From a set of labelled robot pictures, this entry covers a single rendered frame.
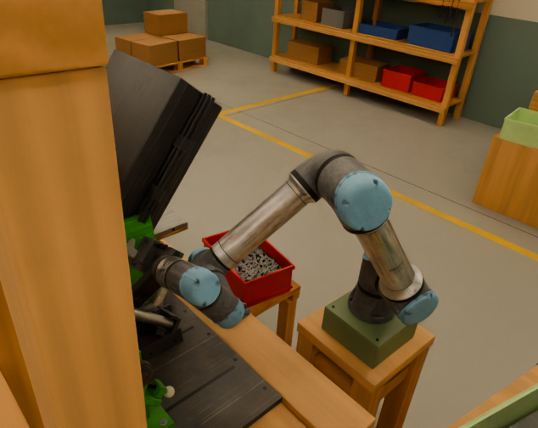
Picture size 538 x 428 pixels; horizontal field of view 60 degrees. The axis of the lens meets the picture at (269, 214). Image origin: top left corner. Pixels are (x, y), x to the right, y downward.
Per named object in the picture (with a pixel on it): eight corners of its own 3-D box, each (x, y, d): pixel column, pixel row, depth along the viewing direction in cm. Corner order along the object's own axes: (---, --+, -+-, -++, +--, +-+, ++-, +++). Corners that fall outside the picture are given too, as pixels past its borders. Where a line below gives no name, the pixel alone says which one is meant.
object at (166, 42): (173, 55, 799) (171, 8, 760) (208, 64, 759) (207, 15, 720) (114, 67, 715) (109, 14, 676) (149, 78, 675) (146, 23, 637)
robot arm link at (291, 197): (323, 126, 113) (174, 256, 117) (345, 143, 104) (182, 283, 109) (345, 156, 120) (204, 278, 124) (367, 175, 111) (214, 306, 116)
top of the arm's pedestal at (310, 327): (358, 292, 174) (360, 284, 172) (433, 344, 154) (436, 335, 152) (295, 330, 155) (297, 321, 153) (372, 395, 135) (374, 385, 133)
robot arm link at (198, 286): (210, 317, 97) (183, 296, 92) (182, 301, 105) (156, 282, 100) (231, 285, 100) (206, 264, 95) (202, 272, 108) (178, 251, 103)
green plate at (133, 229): (150, 272, 139) (136, 205, 132) (165, 280, 133) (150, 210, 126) (114, 287, 132) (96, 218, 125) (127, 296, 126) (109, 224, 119)
